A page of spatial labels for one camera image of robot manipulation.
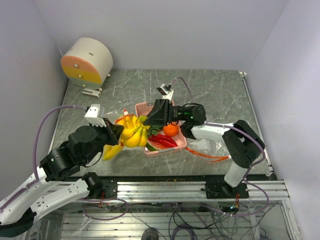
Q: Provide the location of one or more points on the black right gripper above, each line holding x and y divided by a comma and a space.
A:
161, 113

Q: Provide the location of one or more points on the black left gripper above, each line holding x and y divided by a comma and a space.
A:
116, 130

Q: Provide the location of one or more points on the yellow banana bunch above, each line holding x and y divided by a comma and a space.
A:
135, 133

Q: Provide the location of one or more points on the clear zip bag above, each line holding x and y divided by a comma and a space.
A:
130, 132
204, 150

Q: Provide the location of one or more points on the single yellow banana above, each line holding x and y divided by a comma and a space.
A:
109, 152

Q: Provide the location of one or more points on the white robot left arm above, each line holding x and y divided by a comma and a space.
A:
32, 202

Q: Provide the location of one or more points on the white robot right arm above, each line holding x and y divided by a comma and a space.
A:
242, 142

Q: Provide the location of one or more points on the pink perforated plastic basket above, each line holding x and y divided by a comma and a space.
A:
144, 108

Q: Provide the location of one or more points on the orange fruit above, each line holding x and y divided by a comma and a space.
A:
171, 130

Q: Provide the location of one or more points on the red chili pepper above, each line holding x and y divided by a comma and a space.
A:
164, 137
163, 142

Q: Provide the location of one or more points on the watermelon slice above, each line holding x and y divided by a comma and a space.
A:
152, 146

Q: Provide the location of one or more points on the round cream drawer box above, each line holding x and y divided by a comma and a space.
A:
87, 63

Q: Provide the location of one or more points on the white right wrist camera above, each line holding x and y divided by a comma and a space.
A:
166, 91

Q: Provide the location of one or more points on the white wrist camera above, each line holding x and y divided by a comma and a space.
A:
166, 91
94, 115

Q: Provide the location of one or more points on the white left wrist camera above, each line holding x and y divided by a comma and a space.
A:
94, 115

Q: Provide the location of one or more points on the small white bracket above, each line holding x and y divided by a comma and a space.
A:
94, 93

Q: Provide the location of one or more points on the aluminium rail frame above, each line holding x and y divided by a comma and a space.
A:
178, 208

